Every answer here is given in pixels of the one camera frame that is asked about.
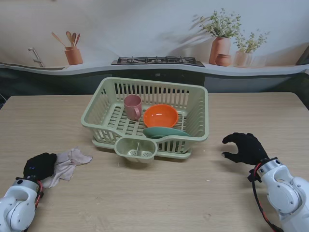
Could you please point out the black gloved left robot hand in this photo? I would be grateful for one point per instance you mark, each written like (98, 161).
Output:
(39, 166)

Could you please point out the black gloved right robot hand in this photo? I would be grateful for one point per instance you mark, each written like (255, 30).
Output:
(248, 149)

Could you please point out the beige wiping cloth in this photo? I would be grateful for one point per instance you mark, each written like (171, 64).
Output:
(67, 164)

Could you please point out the teal plastic plate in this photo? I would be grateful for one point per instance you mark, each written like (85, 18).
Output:
(161, 132)

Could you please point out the orange plastic bowl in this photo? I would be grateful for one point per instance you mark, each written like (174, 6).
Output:
(161, 117)

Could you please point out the pink plastic mug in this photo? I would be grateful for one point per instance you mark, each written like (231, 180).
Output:
(132, 107)

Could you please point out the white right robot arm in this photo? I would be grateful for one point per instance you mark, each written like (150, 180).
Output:
(285, 195)

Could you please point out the pale green plastic dish rack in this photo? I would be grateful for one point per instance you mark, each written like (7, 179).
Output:
(202, 135)

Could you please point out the grey kitchen countertop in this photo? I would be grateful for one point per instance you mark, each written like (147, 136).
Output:
(241, 70)

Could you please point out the pale green cutlery holder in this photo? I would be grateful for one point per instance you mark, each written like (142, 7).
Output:
(124, 146)

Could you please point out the clear glass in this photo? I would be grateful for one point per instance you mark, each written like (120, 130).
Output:
(258, 61)

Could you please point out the plant in pale pot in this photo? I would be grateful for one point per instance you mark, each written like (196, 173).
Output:
(242, 59)

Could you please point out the small round terracotta pot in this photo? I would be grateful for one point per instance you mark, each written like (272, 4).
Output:
(223, 60)

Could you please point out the plant in tall terracotta vase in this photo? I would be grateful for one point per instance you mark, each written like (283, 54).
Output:
(219, 48)

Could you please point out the metal faucet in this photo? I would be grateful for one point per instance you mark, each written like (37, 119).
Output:
(36, 55)

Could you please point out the terracotta utensil pot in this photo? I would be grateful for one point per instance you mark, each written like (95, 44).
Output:
(73, 56)

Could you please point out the black gas stove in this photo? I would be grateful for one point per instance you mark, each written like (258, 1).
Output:
(157, 60)

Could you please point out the wooden spatula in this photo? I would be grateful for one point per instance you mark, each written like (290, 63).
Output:
(58, 38)

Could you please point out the wooden spoon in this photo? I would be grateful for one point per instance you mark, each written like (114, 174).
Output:
(77, 38)
(69, 36)
(74, 37)

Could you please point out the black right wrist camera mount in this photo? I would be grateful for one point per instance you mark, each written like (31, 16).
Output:
(253, 175)

